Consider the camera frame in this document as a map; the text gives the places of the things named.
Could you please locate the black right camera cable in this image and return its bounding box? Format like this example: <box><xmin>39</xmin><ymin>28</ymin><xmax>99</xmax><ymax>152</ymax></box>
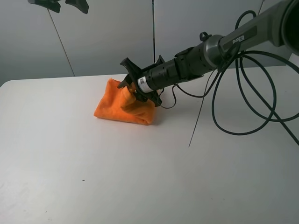
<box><xmin>161</xmin><ymin>10</ymin><xmax>299</xmax><ymax>147</ymax></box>

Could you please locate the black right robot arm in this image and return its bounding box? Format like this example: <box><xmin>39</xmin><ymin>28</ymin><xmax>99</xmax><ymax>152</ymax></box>
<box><xmin>118</xmin><ymin>0</ymin><xmax>299</xmax><ymax>106</ymax></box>

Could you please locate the orange towel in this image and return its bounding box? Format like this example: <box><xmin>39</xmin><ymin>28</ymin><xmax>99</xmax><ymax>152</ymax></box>
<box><xmin>93</xmin><ymin>78</ymin><xmax>156</xmax><ymax>125</ymax></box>

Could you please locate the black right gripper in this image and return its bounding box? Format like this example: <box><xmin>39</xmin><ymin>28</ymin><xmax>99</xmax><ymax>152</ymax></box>
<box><xmin>117</xmin><ymin>56</ymin><xmax>164</xmax><ymax>107</ymax></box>

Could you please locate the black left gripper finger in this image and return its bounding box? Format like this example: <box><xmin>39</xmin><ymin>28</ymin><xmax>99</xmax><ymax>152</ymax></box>
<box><xmin>65</xmin><ymin>0</ymin><xmax>89</xmax><ymax>14</ymax></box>
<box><xmin>28</xmin><ymin>0</ymin><xmax>61</xmax><ymax>13</ymax></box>

